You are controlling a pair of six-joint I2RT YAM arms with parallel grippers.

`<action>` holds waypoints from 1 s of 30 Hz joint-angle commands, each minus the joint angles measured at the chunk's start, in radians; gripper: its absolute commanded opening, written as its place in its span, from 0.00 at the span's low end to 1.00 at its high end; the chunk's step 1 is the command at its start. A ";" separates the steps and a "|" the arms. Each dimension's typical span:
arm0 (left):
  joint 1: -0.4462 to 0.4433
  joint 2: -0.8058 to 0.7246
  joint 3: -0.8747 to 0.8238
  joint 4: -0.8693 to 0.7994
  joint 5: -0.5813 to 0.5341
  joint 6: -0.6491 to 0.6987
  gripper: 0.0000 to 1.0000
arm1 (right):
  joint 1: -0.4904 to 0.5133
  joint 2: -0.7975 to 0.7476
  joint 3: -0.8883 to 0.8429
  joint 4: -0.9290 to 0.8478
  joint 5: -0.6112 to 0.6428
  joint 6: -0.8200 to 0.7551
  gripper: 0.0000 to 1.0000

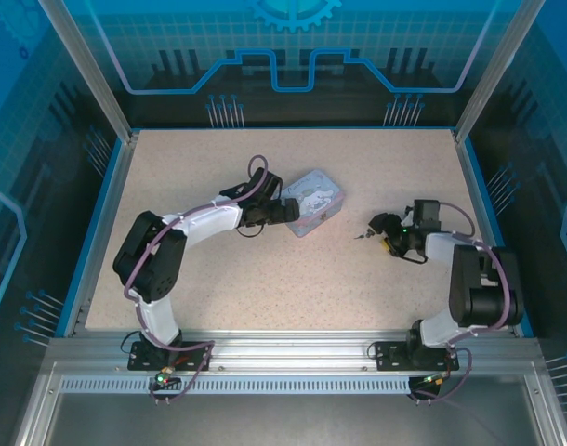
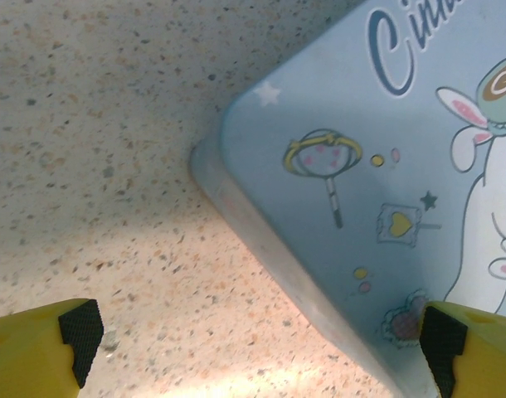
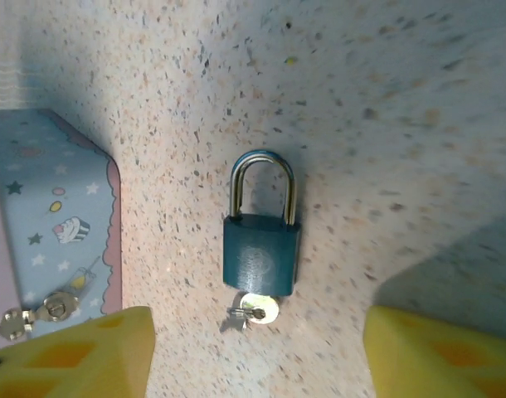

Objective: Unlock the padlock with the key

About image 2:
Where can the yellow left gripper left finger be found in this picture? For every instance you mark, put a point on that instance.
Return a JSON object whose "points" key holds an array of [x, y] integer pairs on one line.
{"points": [[25, 356]]}

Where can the blue Cinnamoroll tin box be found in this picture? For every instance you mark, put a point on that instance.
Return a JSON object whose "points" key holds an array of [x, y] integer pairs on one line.
{"points": [[381, 186]]}

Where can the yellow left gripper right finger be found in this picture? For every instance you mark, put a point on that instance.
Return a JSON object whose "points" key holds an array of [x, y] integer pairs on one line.
{"points": [[485, 356]]}

